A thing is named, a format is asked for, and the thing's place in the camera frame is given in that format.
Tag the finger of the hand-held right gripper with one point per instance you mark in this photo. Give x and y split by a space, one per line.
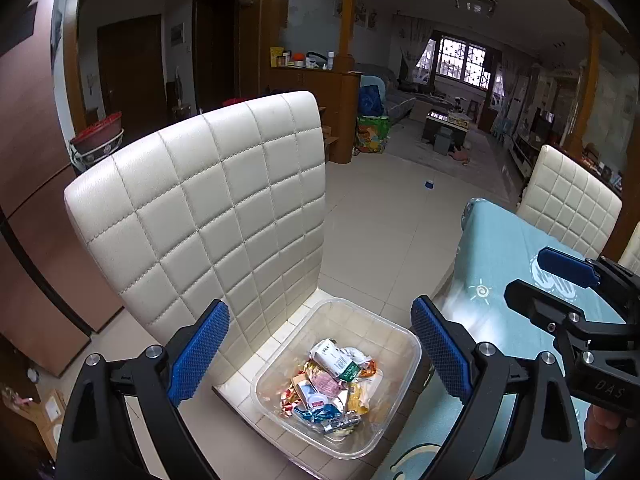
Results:
540 305
567 266

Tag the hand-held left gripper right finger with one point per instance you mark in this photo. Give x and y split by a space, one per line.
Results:
442 350

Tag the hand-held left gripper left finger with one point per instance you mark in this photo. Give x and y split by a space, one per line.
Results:
197 355

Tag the clear plastic bin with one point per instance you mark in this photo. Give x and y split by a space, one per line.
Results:
390 340

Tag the white tissue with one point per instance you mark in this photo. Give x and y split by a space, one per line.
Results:
361 355

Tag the green white carton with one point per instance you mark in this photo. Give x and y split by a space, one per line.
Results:
335 357

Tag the white round cap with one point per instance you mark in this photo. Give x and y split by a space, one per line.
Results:
316 401

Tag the person's right hand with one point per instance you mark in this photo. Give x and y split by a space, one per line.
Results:
605 432

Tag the cream quilted chair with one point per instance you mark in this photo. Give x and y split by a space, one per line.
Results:
210 200
631 257
565 200

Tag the flat cardboard box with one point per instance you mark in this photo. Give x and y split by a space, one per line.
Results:
52 420

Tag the blue tape roll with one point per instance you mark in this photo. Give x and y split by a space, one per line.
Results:
429 183

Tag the white standing air conditioner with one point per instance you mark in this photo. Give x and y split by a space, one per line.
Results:
519 97

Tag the grey waste bin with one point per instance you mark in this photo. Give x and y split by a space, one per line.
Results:
442 142

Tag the low coffee table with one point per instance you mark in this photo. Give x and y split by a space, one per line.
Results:
447 122

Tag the brown cabinet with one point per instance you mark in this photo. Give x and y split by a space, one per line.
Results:
30 210

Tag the colourful printed bag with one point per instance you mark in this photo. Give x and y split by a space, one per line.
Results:
372 135

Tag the barred window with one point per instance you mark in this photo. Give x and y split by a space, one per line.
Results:
457 60

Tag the grey sofa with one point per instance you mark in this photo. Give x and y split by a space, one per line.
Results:
400 97

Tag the red basin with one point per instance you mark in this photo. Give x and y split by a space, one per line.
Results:
97 135

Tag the pile of cardboard boxes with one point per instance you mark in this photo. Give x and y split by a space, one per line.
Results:
330 135

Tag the blue bag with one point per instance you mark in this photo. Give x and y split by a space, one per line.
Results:
371 100

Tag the wooden partition cabinet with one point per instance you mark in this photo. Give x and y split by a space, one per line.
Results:
335 110

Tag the ceiling light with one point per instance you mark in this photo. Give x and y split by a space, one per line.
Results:
474 2

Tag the row of boxes and bottles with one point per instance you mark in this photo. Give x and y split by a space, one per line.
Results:
300 59

